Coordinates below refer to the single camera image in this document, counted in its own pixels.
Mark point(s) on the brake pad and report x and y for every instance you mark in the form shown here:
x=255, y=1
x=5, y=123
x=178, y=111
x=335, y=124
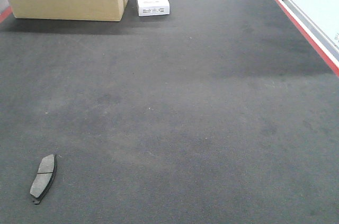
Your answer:
x=44, y=178

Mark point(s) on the red conveyor frame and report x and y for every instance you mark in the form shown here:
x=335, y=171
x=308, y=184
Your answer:
x=317, y=21

